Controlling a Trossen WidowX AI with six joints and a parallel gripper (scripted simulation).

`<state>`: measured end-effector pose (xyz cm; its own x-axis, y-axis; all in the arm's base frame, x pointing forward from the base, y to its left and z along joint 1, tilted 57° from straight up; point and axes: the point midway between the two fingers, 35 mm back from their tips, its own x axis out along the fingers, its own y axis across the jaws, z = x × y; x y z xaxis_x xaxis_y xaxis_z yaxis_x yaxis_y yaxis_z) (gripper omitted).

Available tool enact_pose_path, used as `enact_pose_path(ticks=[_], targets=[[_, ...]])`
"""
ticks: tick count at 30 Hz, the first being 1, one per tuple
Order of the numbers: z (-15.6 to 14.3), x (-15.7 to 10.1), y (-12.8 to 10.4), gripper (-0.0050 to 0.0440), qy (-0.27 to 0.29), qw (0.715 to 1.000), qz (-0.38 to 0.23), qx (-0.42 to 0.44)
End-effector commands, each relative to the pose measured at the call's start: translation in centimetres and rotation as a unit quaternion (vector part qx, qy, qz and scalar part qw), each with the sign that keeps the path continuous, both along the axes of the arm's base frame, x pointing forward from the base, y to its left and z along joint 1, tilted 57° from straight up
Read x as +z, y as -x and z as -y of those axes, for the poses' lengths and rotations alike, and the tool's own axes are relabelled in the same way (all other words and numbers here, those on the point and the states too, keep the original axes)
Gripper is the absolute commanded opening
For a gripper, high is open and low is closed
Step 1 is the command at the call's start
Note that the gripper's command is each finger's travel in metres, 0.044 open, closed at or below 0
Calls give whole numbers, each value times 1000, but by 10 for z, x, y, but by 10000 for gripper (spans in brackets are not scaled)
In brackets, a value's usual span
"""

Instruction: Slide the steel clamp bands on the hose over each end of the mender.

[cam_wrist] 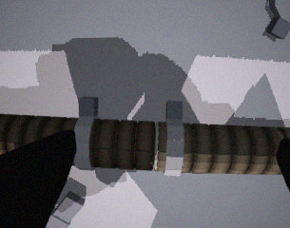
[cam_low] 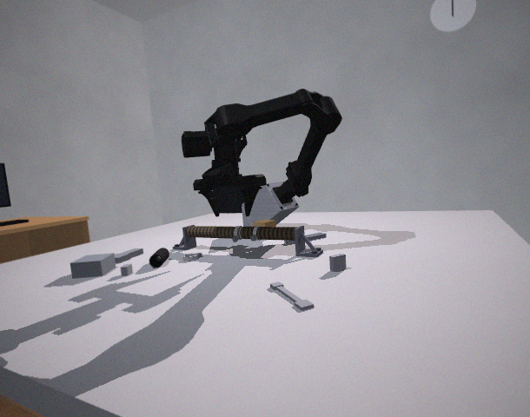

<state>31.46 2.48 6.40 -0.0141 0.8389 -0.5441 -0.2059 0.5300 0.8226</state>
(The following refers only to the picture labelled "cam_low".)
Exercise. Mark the brown cube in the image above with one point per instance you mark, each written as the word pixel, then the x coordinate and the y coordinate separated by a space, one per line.
pixel 265 223

